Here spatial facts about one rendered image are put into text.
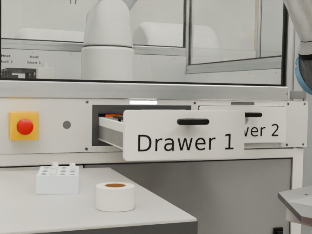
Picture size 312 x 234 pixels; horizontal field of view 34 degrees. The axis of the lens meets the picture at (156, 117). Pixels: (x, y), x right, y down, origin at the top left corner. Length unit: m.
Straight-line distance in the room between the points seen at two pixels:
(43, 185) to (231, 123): 0.45
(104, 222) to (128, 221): 0.04
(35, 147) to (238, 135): 0.53
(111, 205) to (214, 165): 0.71
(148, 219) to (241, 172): 0.79
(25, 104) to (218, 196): 0.63
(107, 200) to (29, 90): 0.56
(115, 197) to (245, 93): 0.78
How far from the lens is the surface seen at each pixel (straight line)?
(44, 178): 1.06
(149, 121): 1.13
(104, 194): 0.91
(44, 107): 1.39
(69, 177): 1.06
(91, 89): 1.42
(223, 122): 1.20
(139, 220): 0.86
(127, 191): 0.91
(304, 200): 1.08
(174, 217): 0.88
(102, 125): 1.39
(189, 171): 1.54
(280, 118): 1.63
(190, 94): 1.50
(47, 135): 1.40
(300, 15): 1.10
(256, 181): 1.65
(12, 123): 1.34
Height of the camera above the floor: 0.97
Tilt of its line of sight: 3 degrees down
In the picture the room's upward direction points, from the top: 1 degrees clockwise
